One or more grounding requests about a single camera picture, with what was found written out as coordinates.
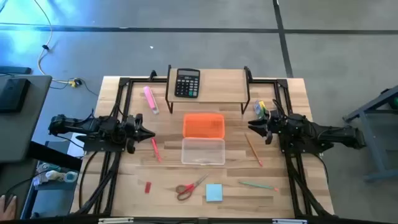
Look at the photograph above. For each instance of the person's hand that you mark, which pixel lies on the person's hand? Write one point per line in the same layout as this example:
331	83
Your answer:
7	207

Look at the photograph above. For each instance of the wooden shelf riser black legs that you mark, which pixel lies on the wooden shelf riser black legs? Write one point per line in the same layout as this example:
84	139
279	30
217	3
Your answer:
217	87

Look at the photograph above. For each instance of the clear tape roll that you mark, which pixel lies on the clear tape roll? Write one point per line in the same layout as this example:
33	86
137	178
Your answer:
71	176

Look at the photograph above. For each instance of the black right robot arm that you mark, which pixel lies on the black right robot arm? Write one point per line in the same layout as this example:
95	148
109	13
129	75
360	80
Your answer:
326	133

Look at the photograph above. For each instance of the silver edge bracket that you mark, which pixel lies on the silver edge bracket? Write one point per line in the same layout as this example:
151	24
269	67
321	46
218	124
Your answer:
115	220
289	221

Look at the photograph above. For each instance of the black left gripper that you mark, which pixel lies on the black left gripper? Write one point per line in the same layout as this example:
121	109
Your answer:
132	130

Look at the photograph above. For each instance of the black slanted board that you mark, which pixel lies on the black slanted board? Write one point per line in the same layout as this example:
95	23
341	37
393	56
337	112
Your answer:
56	155

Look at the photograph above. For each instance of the grey side desk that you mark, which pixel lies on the grey side desk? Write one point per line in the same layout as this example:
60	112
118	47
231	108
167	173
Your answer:
25	130

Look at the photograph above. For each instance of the blue storage cart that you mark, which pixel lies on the blue storage cart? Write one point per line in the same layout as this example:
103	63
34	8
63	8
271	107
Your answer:
46	199

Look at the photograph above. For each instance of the black flat bar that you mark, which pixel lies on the black flat bar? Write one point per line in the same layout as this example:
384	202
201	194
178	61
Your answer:
14	70

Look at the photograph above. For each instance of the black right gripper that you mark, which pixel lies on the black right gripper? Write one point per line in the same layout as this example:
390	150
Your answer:
273	126

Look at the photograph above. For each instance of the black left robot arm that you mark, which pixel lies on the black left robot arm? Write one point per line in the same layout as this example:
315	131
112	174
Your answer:
77	126

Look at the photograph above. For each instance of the black device on desk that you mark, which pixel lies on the black device on desk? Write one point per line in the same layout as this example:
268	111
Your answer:
12	95

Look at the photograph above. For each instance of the blue metal stand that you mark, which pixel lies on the blue metal stand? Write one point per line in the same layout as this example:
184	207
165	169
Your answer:
370	130

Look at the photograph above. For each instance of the crayon box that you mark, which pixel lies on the crayon box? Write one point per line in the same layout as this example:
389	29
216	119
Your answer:
259	107

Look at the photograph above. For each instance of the black desk calculator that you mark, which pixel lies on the black desk calculator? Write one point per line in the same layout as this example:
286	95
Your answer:
187	83

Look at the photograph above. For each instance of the pink and white marker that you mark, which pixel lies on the pink and white marker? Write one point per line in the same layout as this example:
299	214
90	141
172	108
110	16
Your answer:
150	98

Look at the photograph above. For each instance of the red eraser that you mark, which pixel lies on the red eraser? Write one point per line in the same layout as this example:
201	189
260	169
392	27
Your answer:
148	187

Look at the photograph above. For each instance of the pink pen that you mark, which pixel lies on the pink pen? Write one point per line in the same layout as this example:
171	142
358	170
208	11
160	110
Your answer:
156	150

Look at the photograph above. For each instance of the yellow pencil pink eraser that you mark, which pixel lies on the yellow pencil pink eraser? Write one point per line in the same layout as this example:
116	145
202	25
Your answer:
253	149

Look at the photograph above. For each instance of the clear pencil case orange lid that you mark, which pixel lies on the clear pencil case orange lid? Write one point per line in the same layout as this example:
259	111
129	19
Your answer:
203	137

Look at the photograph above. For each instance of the blue sticky note pad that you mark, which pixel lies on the blue sticky note pad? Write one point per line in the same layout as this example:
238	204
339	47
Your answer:
214	192

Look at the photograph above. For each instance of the black aluminium table frame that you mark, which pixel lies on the black aluminium table frame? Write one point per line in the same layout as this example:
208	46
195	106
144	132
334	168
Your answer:
128	93

